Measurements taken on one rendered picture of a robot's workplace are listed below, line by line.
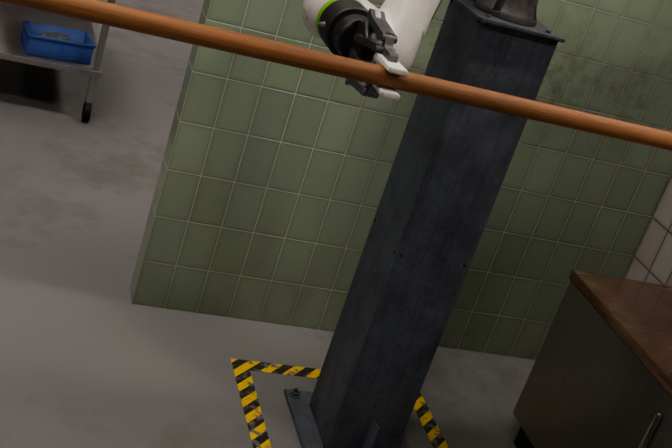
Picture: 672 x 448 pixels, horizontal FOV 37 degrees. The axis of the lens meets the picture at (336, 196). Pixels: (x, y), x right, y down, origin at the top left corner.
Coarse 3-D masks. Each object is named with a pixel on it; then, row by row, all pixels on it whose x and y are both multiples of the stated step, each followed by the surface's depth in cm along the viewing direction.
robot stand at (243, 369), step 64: (448, 64) 233; (512, 64) 228; (448, 128) 231; (512, 128) 235; (384, 192) 256; (448, 192) 238; (384, 256) 249; (448, 256) 246; (384, 320) 250; (320, 384) 275; (384, 384) 259
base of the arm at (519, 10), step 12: (480, 0) 230; (492, 0) 227; (504, 0) 226; (516, 0) 226; (528, 0) 226; (492, 12) 227; (504, 12) 226; (516, 12) 226; (528, 12) 227; (528, 24) 228
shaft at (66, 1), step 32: (0, 0) 131; (32, 0) 131; (64, 0) 132; (96, 0) 134; (160, 32) 137; (192, 32) 138; (224, 32) 140; (288, 64) 144; (320, 64) 145; (352, 64) 147; (448, 96) 153; (480, 96) 154; (512, 96) 157; (576, 128) 161; (608, 128) 162; (640, 128) 165
